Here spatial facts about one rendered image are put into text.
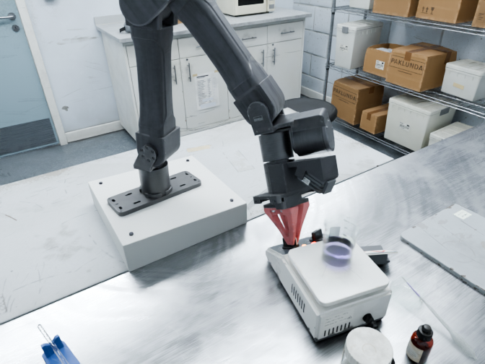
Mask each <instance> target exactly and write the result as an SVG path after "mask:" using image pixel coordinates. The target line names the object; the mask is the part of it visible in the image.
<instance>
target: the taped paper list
mask: <svg viewBox="0 0 485 364"><path fill-rule="evenodd" d="M217 72H218V71H217V70H214V71H211V72H207V73H203V74H193V77H194V79H195V88H196V104H197V110H198V111H199V110H203V109H206V108H212V107H215V106H218V105H219V91H218V77H217Z"/></svg>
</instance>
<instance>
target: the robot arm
mask: <svg viewBox="0 0 485 364"><path fill-rule="evenodd" d="M118 2H119V7H120V10H121V12H122V14H123V16H124V17H125V21H126V25H128V26H130V31H131V39H132V41H133V43H134V50H135V55H136V68H137V77H138V87H139V130H138V131H137V132H135V135H136V149H137V153H138V156H137V158H136V160H135V162H134V164H133V166H134V169H138V170H139V179H140V184H141V185H140V187H137V188H133V189H131V190H129V191H125V192H123V193H120V194H117V195H115V196H111V197H109V198H108V199H107V201H108V205H109V206H110V207H111V208H112V209H113V210H114V212H115V213H116V214H117V215H118V216H120V217H123V216H126V215H129V214H131V213H134V212H137V211H139V210H141V209H144V208H146V207H149V206H152V205H154V204H157V203H159V202H162V201H164V200H166V199H169V198H172V197H174V196H177V195H179V194H182V193H185V192H187V191H190V190H192V189H195V188H198V187H199V186H201V180H200V179H199V178H197V177H195V176H194V175H193V174H192V173H190V172H188V171H182V172H179V173H176V174H174V175H169V168H168V161H167V159H168V158H169V157H170V156H172V155H173V154H174V153H175V152H177V151H178V149H179V148H180V127H179V126H176V122H175V117H174V112H173V104H172V67H171V51H172V40H173V26H174V25H178V20H180V21H181V22H182V23H183V24H184V25H185V26H186V28H187V29H188V30H189V32H190V33H191V35H192V36H193V37H194V38H195V39H196V41H197V42H198V44H199V45H200V46H201V48H202V49H203V51H204V52H205V54H206V55H207V56H208V57H209V59H210V61H211V62H212V63H213V65H214V66H215V67H216V69H217V71H218V72H219V73H220V75H221V76H222V79H223V80H224V82H225V83H226V85H227V89H228V90H229V92H230V94H231V95H232V96H233V98H234V99H235V102H234V105H235V106H236V108H237V109H238V110H239V112H240V113H241V114H242V116H243V118H244V119H245V120H246V121H247V122H248V123H249V124H250V125H251V126H252V129H253V133H254V135H255V136H257V135H260V136H258V139H259V144H260V148H261V156H262V161H263V163H264V164H263V168H264V173H265V177H266V185H267V189H268V192H266V193H264V194H259V195H257V196H253V202H254V204H262V202H265V201H268V200H269V201H270V203H268V204H264V205H263V209H264V212H265V213H266V215H267V216H268V217H269V219H270V220H271V221H272V223H273V224H275V226H276V227H277V228H278V230H279V232H280V233H281V235H282V237H283V238H284V240H285V241H286V243H287V245H294V242H295V238H297V242H298V241H299V238H300V233H301V229H302V225H303V222H304V221H305V217H306V214H307V211H308V209H309V206H310V203H309V198H302V195H303V194H306V193H309V192H316V193H318V194H323V195H324V194H327V193H330V192H332V189H333V187H334V185H335V183H336V178H338V166H337V161H336V156H335V155H330V156H325V157H314V158H308V159H306V158H305V159H299V160H295V159H294V158H293V159H289V158H291V157H294V153H295V154H297V155H298V156H299V157H302V156H307V155H315V154H320V153H324V152H333V151H334V149H335V138H334V132H333V127H332V123H331V120H330V119H329V117H328V111H327V110H326V109H325V108H319V109H315V110H309V111H305V112H301V113H300V112H296V113H290V114H286V115H285V114H284V109H283V107H284V104H285V97H284V93H283V92H282V91H281V89H280V87H279V86H278V84H277V83H276V81H275V80H274V78H273V77H272V76H271V74H270V75H267V73H266V71H265V70H264V68H263V67H262V66H261V65H260V64H259V63H258V62H257V61H256V60H255V59H254V58H253V56H252V55H251V53H250V52H249V50H248V49H247V48H246V47H245V45H244V44H243V42H242V41H241V39H240V38H239V36H238V35H237V33H236V32H235V31H234V29H233V28H232V26H231V24H230V23H229V22H228V20H227V18H226V17H225V16H224V14H223V13H222V11H221V9H220V8H219V6H218V5H217V3H216V1H215V0H118ZM278 215H279V216H280V218H281V220H280V219H279V216H278ZM281 221H282V222H281ZM282 223H283V224H282Z"/></svg>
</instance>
